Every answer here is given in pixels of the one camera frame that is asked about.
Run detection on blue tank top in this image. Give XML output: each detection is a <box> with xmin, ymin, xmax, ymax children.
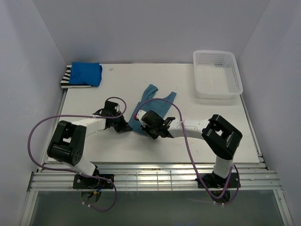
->
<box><xmin>69</xmin><ymin>62</ymin><xmax>103</xmax><ymax>87</ymax></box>

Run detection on white plastic basket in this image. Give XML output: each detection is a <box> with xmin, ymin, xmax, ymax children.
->
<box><xmin>193</xmin><ymin>50</ymin><xmax>243</xmax><ymax>99</ymax></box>

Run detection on light teal tank top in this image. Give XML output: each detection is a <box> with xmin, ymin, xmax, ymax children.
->
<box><xmin>128</xmin><ymin>84</ymin><xmax>171</xmax><ymax>136</ymax></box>

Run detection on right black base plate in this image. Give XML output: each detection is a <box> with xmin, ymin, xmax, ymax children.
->
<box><xmin>200</xmin><ymin>173</ymin><xmax>241</xmax><ymax>189</ymax></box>

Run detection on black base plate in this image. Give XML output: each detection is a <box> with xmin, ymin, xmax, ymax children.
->
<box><xmin>200</xmin><ymin>173</ymin><xmax>241</xmax><ymax>189</ymax></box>
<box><xmin>72</xmin><ymin>174</ymin><xmax>115</xmax><ymax>190</ymax></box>

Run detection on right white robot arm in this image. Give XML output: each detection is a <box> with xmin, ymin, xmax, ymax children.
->
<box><xmin>134</xmin><ymin>110</ymin><xmax>243</xmax><ymax>188</ymax></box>

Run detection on black white striped tank top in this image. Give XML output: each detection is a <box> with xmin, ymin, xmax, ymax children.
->
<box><xmin>60</xmin><ymin>65</ymin><xmax>91</xmax><ymax>89</ymax></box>

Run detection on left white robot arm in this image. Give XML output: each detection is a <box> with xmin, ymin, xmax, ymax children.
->
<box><xmin>47</xmin><ymin>100</ymin><xmax>132</xmax><ymax>190</ymax></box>

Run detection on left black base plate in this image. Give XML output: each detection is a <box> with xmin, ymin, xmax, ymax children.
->
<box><xmin>72</xmin><ymin>174</ymin><xmax>115</xmax><ymax>190</ymax></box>

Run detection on aluminium frame rails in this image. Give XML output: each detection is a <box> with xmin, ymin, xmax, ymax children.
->
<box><xmin>20</xmin><ymin>65</ymin><xmax>294</xmax><ymax>226</ymax></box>

